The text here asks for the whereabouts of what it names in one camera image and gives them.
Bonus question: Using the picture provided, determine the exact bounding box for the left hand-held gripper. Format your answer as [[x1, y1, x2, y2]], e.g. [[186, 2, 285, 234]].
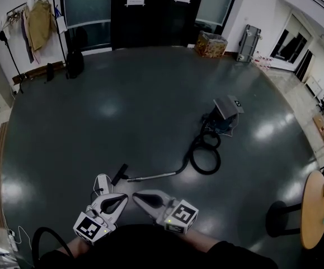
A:
[[72, 193, 129, 246]]

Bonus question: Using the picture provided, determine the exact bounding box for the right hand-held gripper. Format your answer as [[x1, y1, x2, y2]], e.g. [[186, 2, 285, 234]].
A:
[[132, 189, 199, 235]]

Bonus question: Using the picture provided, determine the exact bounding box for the silver metal rod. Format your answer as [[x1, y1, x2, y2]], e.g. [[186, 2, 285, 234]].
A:
[[126, 171, 178, 183]]

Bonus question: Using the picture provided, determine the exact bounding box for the black T-shaped plastic part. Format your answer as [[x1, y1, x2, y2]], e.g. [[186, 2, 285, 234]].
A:
[[110, 163, 130, 187]]

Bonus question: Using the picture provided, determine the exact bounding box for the person's right forearm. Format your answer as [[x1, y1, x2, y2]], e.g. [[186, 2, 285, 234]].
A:
[[184, 231, 235, 253]]

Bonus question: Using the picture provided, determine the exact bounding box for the person's left forearm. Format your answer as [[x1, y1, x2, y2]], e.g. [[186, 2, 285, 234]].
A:
[[58, 238, 95, 259]]

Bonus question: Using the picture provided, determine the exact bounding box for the teal vacuum cleaner body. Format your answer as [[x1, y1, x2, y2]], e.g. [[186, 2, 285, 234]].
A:
[[200, 95, 245, 137]]

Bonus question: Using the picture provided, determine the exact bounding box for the person's black shirt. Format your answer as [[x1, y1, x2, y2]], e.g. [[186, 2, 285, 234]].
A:
[[37, 224, 279, 269]]

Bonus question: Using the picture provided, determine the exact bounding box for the black round stool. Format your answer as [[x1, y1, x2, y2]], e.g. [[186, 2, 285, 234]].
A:
[[265, 200, 304, 238]]

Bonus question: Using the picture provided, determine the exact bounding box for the small black bag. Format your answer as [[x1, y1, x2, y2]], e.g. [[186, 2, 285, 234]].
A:
[[45, 62, 55, 82]]

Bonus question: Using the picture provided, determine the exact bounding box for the black backpack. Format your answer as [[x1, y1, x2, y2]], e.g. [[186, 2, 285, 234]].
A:
[[65, 49, 85, 80]]

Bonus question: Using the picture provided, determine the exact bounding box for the brown wooden bench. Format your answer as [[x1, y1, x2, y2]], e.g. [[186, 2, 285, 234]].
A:
[[12, 61, 66, 85]]

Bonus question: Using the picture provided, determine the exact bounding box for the round wooden table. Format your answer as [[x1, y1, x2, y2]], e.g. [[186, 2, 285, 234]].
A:
[[300, 170, 324, 251]]

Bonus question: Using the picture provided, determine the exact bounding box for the black coat rack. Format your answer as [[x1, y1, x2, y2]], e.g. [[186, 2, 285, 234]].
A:
[[0, 0, 69, 94]]

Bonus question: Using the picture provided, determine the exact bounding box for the patterned cardboard box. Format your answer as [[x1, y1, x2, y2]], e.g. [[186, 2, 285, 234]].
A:
[[194, 30, 229, 58]]

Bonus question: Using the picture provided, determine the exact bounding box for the group of small bottles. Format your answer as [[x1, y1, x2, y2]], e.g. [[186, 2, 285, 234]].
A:
[[252, 50, 274, 72]]

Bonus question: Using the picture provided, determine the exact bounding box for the black framed glass door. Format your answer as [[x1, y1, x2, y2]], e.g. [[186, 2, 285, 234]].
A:
[[59, 0, 240, 56]]

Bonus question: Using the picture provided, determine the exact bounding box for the white hanging bag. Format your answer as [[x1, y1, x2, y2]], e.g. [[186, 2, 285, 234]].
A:
[[54, 7, 68, 34]]

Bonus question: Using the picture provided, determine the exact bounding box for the beige hanging coat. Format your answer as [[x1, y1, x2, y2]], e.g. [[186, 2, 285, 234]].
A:
[[27, 0, 58, 52]]

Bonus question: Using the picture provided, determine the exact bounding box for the dark interior window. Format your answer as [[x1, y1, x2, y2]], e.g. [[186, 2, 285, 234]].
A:
[[269, 12, 315, 67]]

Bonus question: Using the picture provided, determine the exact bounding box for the black curved cable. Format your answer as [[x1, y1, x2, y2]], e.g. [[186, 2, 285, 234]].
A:
[[31, 226, 76, 269]]

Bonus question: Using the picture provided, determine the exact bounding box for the white cable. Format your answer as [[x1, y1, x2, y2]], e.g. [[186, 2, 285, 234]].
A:
[[16, 225, 32, 248]]

